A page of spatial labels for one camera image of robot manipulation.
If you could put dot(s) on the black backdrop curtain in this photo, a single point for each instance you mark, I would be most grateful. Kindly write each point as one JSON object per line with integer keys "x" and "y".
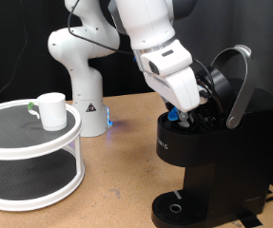
{"x": 136, "y": 76}

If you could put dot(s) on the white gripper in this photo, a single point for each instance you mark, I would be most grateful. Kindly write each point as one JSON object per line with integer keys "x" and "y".
{"x": 177, "y": 87}

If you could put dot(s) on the dark grey partition panel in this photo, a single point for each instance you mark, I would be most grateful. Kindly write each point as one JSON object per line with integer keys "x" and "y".
{"x": 263, "y": 28}

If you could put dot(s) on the black Keurig coffee machine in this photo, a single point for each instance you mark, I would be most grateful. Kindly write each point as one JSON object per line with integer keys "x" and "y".
{"x": 224, "y": 158}

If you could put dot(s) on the black tape strip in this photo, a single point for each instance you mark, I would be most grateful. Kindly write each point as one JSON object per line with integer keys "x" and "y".
{"x": 250, "y": 219}

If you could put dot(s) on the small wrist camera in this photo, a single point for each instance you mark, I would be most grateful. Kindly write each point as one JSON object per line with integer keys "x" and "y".
{"x": 204, "y": 91}

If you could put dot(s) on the white two-tier turntable shelf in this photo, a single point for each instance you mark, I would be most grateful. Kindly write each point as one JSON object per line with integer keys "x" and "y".
{"x": 25, "y": 148}

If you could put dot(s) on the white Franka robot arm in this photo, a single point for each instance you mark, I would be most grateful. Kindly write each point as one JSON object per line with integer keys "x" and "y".
{"x": 85, "y": 88}

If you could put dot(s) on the blue-lid reusable coffee pod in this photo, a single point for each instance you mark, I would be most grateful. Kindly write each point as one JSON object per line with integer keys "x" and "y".
{"x": 173, "y": 114}

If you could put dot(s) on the white mug with green tape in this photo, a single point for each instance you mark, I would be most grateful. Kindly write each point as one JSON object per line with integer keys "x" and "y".
{"x": 53, "y": 110}

